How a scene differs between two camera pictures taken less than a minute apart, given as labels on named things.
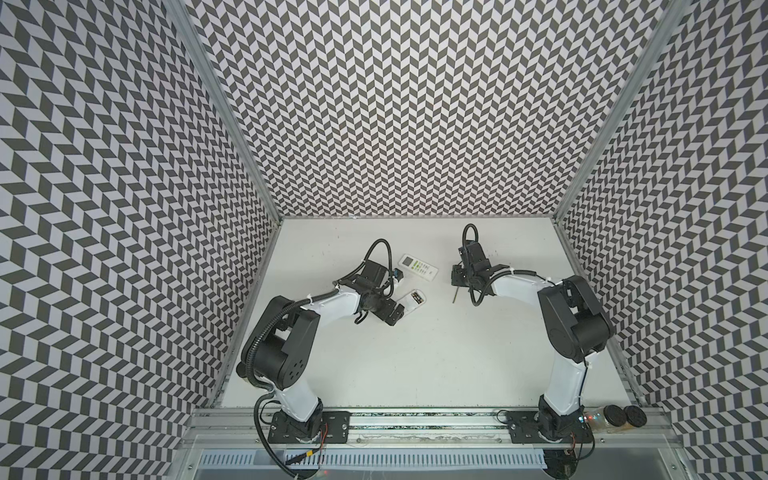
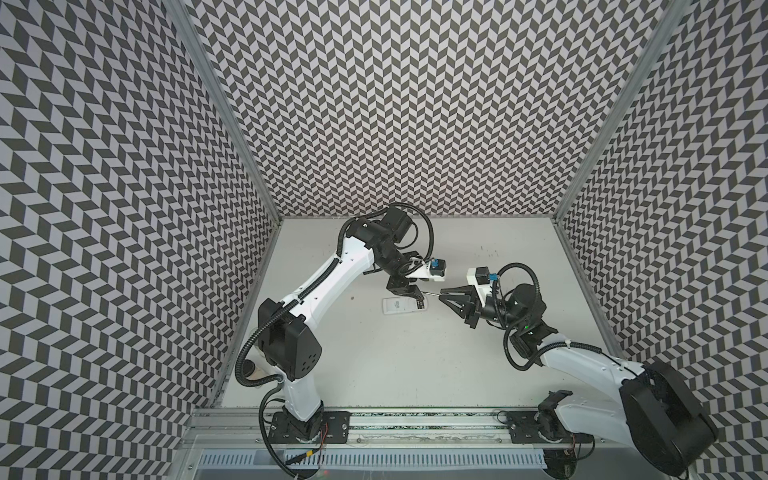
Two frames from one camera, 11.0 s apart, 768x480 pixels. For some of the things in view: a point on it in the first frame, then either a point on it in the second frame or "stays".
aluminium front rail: (218, 429) stays
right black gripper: (459, 277) to (472, 306)
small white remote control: (412, 300) stays
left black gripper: (386, 312) to (404, 287)
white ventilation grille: (379, 460) stays
